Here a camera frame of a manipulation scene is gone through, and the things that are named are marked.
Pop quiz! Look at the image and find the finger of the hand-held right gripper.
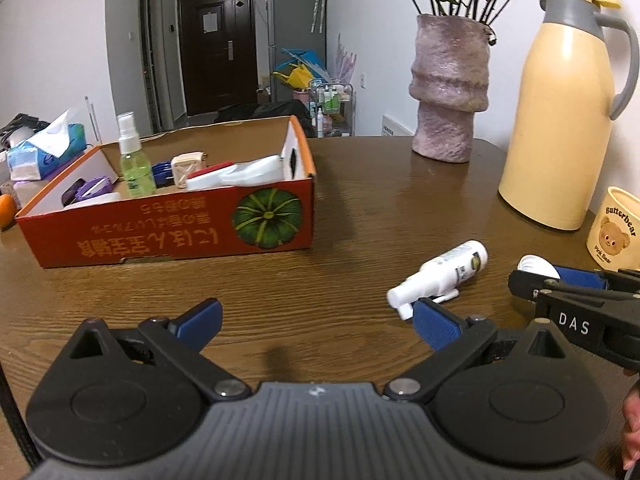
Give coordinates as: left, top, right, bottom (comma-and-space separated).
508, 270, 640, 307
554, 266, 640, 292

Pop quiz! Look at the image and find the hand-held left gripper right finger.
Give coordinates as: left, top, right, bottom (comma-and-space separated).
384, 297, 576, 404

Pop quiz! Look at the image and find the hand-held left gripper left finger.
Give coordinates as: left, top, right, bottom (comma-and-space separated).
60, 298, 252, 403

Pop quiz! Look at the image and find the white bottle cap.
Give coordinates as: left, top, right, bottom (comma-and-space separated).
517, 255, 561, 279

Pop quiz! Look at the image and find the small white spray bottle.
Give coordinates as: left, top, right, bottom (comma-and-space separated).
387, 240, 488, 321

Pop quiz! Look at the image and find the orange cardboard box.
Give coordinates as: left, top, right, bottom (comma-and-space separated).
15, 115, 317, 268

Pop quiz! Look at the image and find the red and white lint brush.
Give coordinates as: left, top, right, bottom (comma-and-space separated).
186, 155, 283, 191

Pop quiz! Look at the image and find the blue bottle cap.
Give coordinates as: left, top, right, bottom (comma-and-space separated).
151, 160, 176, 186

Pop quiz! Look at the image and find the clear plastic box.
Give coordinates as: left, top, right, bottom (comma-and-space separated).
64, 191, 123, 209

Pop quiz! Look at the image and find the green spray bottle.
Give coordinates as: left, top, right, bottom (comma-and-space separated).
116, 111, 157, 198

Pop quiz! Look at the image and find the purple bottle cap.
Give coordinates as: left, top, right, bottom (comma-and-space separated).
75, 176, 113, 201

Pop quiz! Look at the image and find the person's right hand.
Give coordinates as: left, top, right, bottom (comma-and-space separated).
621, 375, 640, 467

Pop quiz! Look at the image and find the yellow bear mug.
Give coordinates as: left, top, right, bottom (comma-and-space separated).
586, 186, 640, 273

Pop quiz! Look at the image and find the yellow thermos jug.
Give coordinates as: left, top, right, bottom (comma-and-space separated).
498, 0, 640, 231

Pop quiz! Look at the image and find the pink textured vase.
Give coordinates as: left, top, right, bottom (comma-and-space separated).
409, 14, 491, 163

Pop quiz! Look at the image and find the purple tissue pack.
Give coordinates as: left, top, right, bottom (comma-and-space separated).
12, 177, 51, 207

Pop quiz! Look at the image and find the black bag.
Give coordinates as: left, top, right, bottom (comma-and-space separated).
215, 100, 316, 137

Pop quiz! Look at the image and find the orange fruit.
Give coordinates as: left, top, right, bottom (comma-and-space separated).
0, 194, 17, 231

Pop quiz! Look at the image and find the white drinking straw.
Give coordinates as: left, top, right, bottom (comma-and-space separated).
85, 95, 101, 146

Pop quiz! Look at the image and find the blue tissue pack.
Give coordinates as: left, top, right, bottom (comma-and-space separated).
6, 108, 86, 181

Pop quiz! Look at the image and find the dark brown entrance door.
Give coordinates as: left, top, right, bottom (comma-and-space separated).
177, 0, 256, 116

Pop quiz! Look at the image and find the yellow bag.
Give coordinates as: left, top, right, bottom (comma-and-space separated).
272, 64, 311, 90

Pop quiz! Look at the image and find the dark framed glass door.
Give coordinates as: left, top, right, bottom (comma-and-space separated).
138, 0, 163, 136

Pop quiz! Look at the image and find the blue folded rack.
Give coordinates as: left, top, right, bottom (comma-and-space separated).
280, 47, 331, 78

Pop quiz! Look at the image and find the grey refrigerator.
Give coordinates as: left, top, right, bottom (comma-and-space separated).
266, 0, 328, 92

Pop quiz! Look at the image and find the white wall heater panel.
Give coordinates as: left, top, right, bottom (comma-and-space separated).
382, 114, 415, 137

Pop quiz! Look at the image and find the wire cart with bottles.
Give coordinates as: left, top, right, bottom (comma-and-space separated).
308, 79, 356, 137

